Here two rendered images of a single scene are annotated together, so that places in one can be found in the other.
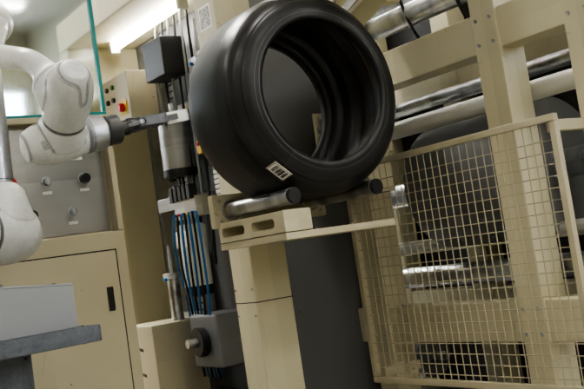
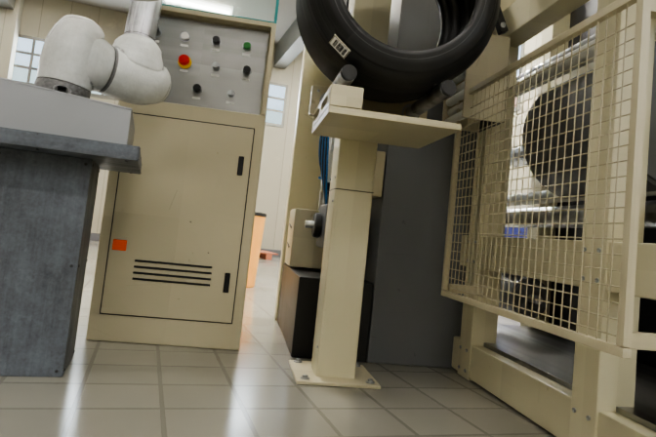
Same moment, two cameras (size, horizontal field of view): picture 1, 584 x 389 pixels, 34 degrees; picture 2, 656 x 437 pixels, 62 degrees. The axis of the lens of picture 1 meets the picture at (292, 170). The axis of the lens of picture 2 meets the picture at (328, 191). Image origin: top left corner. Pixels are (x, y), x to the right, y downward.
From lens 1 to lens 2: 1.35 m
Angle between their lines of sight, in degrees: 25
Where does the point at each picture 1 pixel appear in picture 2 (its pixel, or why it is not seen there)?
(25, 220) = (146, 67)
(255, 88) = not seen: outside the picture
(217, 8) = not seen: outside the picture
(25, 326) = (74, 130)
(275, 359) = (340, 243)
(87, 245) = (231, 120)
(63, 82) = not seen: outside the picture
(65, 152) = not seen: outside the picture
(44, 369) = (172, 204)
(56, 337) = (91, 143)
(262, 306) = (340, 193)
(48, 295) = (103, 111)
